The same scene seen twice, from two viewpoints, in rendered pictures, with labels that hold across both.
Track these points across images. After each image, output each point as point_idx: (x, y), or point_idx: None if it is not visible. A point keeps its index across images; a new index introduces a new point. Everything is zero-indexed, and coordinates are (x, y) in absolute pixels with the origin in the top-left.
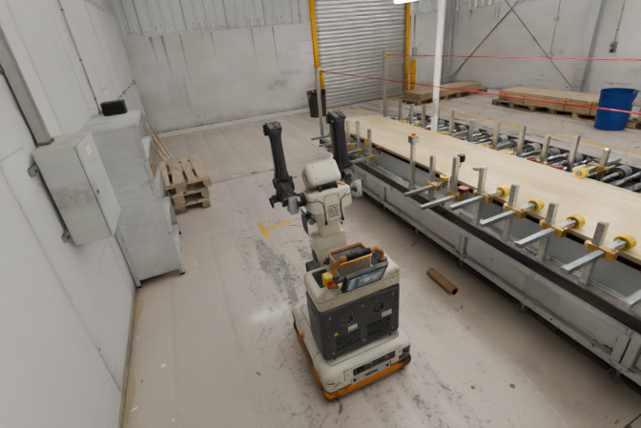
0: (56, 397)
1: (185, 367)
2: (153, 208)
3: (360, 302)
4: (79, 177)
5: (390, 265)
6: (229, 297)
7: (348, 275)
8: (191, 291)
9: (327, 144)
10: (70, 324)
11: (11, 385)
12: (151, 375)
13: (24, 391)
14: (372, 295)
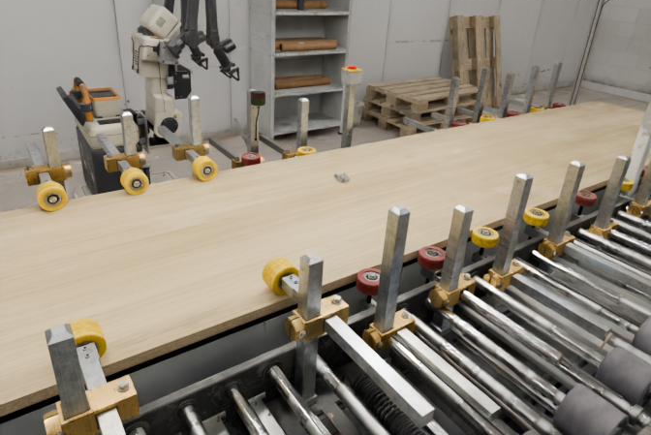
0: (55, 73)
1: (151, 164)
2: (266, 63)
3: (82, 139)
4: None
5: (95, 125)
6: (231, 169)
7: (59, 86)
8: (243, 152)
9: (493, 110)
10: (104, 61)
11: (25, 36)
12: (149, 154)
13: (32, 46)
14: (86, 140)
